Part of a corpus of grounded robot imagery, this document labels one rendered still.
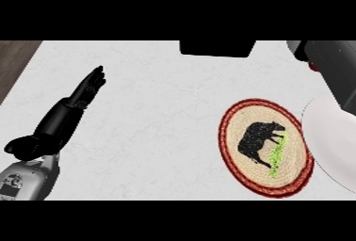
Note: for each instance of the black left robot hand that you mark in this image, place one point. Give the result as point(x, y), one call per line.
point(59, 122)

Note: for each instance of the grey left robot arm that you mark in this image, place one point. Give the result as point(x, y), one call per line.
point(28, 182)

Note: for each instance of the round woven placemat bear print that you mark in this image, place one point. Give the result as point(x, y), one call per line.
point(259, 147)

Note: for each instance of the white plate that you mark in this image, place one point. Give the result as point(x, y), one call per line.
point(334, 141)

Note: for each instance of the black box-shaped object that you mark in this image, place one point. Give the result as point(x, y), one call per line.
point(217, 47)

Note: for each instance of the small red round object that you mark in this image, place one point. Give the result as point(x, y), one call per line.
point(313, 67)

